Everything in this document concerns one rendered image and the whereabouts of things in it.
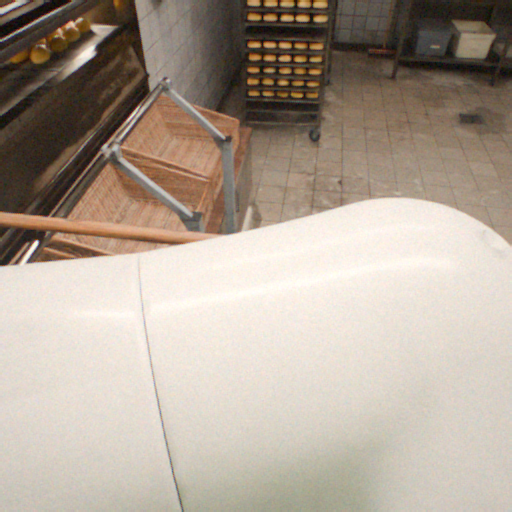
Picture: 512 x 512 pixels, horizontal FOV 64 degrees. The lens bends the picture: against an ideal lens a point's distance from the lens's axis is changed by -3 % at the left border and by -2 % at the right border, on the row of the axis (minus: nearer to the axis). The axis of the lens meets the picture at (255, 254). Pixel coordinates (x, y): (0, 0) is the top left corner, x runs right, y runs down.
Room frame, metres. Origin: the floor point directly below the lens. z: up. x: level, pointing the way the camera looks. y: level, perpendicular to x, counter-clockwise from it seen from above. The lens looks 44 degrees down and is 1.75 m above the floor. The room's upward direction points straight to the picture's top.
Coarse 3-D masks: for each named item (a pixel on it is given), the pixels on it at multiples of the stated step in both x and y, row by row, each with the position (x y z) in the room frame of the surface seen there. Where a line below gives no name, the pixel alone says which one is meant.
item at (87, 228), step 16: (0, 224) 0.66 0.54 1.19; (16, 224) 0.66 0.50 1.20; (32, 224) 0.65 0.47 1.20; (48, 224) 0.65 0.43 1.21; (64, 224) 0.65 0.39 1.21; (80, 224) 0.65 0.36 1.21; (96, 224) 0.64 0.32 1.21; (112, 224) 0.65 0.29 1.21; (144, 240) 0.62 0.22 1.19; (160, 240) 0.61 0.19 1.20; (176, 240) 0.61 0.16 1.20; (192, 240) 0.60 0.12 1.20
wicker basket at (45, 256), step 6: (24, 246) 0.96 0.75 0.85; (42, 252) 0.97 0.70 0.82; (48, 252) 0.96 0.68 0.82; (54, 252) 0.96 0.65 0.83; (60, 252) 0.96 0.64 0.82; (42, 258) 0.97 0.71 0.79; (48, 258) 0.96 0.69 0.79; (54, 258) 0.96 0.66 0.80; (60, 258) 0.96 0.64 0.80; (66, 258) 0.95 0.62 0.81; (72, 258) 0.95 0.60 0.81; (78, 258) 0.95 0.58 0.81; (12, 264) 0.88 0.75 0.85
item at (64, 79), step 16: (112, 32) 2.04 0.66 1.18; (128, 32) 2.10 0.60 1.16; (96, 48) 1.82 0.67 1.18; (112, 48) 1.91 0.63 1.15; (80, 64) 1.64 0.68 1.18; (96, 64) 1.74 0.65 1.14; (48, 80) 1.49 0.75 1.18; (64, 80) 1.50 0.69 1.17; (32, 96) 1.35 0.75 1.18; (48, 96) 1.38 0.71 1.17; (16, 112) 1.23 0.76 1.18; (32, 112) 1.27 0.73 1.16; (0, 128) 1.12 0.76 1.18; (16, 128) 1.18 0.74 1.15; (0, 144) 1.09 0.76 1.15
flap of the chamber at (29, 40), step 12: (96, 0) 1.57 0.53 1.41; (48, 12) 1.51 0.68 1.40; (72, 12) 1.40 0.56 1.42; (84, 12) 1.47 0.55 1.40; (24, 24) 1.39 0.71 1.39; (48, 24) 1.27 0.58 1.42; (60, 24) 1.32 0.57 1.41; (0, 36) 1.28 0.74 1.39; (36, 36) 1.19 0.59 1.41; (12, 48) 1.09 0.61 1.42; (24, 48) 1.13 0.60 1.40; (0, 60) 1.03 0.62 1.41
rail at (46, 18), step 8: (72, 0) 1.46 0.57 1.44; (80, 0) 1.48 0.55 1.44; (88, 0) 1.52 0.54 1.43; (64, 8) 1.37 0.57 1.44; (72, 8) 1.41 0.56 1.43; (48, 16) 1.28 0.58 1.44; (56, 16) 1.32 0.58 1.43; (32, 24) 1.20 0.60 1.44; (40, 24) 1.23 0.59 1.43; (16, 32) 1.13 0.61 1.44; (24, 32) 1.16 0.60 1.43; (32, 32) 1.19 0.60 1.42; (0, 40) 1.07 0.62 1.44; (8, 40) 1.09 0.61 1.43; (16, 40) 1.12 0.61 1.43; (0, 48) 1.05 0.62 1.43
